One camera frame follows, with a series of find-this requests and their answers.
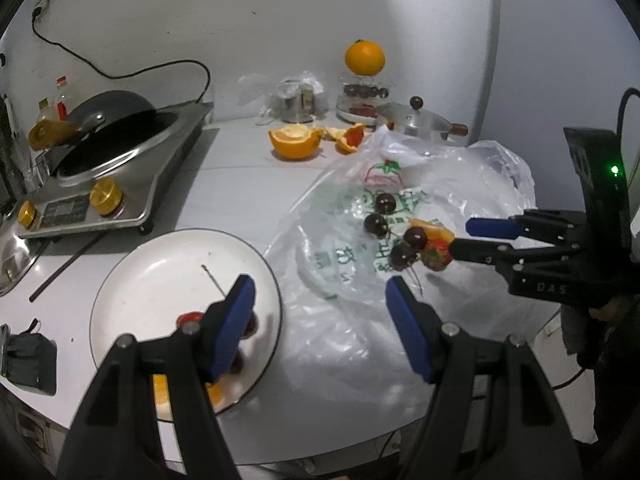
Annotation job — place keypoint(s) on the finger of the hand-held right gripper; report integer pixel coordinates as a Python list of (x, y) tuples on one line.
[(480, 252), (492, 227)]

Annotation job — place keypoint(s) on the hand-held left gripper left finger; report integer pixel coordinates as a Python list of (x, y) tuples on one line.
[(232, 325)]

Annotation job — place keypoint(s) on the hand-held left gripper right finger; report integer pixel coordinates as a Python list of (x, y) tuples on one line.
[(407, 320)]

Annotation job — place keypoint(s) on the clear printed plastic bag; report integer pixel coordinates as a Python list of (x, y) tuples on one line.
[(340, 320)]

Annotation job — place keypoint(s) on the white round plate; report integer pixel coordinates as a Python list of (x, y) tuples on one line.
[(160, 280)]

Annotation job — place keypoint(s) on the person's right hand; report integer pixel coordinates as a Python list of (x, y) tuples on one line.
[(612, 310)]

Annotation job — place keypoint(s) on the steel pot with lid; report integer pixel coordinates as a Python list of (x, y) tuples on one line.
[(420, 122)]

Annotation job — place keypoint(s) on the orange peel with red scrap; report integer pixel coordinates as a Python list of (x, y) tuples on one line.
[(350, 137)]

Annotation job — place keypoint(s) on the black rod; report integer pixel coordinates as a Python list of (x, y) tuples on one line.
[(65, 270)]

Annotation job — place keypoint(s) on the white bowl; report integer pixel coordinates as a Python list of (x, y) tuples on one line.
[(357, 114)]

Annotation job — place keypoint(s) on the steel induction cooker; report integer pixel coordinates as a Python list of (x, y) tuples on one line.
[(150, 160)]

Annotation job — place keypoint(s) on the glass jar of dates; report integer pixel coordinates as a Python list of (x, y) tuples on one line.
[(365, 91)]

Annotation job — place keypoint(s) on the half orange peel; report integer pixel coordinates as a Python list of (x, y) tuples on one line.
[(295, 142)]

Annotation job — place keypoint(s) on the black device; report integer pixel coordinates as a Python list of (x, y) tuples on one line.
[(30, 360)]

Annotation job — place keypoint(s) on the whole orange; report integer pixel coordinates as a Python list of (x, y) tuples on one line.
[(365, 57)]

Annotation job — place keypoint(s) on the steel lid black knob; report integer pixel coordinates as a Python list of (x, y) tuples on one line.
[(15, 255)]

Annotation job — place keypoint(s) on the steel cup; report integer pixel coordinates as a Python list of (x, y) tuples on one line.
[(296, 102)]

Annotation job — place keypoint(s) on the small clear plastic bag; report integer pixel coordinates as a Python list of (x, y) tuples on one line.
[(255, 87)]

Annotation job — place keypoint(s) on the dark oil bottle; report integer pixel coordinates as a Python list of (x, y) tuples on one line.
[(45, 112)]

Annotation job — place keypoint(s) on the white wall socket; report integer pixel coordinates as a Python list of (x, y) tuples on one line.
[(41, 6)]

